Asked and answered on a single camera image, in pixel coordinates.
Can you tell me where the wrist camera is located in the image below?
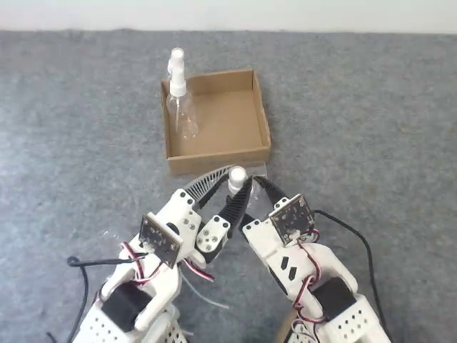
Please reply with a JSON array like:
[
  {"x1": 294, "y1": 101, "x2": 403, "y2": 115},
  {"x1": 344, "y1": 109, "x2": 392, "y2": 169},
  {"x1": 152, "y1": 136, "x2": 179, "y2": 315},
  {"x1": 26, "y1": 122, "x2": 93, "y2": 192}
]
[
  {"x1": 268, "y1": 193, "x2": 316, "y2": 249},
  {"x1": 139, "y1": 212, "x2": 184, "y2": 269}
]

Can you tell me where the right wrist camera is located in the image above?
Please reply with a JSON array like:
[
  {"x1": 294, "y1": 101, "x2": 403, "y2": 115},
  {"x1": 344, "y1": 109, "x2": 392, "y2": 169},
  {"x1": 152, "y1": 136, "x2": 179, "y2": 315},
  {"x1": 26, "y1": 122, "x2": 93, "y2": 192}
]
[{"x1": 268, "y1": 193, "x2": 316, "y2": 249}]

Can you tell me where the black cable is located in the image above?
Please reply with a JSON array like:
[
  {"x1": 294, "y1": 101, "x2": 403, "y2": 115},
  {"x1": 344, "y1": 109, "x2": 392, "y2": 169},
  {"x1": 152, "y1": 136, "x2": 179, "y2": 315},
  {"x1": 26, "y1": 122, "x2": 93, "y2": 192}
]
[
  {"x1": 313, "y1": 209, "x2": 393, "y2": 332},
  {"x1": 66, "y1": 252, "x2": 148, "y2": 343}
]

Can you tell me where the clear plastic bottle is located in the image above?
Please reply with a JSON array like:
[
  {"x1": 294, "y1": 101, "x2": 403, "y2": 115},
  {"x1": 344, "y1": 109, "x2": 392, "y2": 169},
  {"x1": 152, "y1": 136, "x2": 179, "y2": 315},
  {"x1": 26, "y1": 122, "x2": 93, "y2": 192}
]
[{"x1": 247, "y1": 161, "x2": 270, "y2": 210}]

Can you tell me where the open cardboard box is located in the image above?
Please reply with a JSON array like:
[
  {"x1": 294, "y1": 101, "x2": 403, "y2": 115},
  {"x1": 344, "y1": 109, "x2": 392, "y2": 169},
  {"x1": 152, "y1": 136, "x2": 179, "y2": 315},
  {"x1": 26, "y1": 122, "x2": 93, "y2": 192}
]
[{"x1": 160, "y1": 68, "x2": 272, "y2": 177}]

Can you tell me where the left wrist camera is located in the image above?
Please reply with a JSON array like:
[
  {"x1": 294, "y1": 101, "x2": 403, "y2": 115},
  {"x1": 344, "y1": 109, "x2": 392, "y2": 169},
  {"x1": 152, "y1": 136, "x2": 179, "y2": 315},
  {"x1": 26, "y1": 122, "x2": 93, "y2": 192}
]
[{"x1": 139, "y1": 212, "x2": 184, "y2": 269}]

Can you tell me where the white spray top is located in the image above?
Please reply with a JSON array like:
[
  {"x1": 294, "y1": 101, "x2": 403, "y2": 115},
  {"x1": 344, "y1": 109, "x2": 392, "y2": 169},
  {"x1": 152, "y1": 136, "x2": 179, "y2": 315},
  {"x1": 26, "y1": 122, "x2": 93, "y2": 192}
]
[{"x1": 227, "y1": 166, "x2": 248, "y2": 197}]

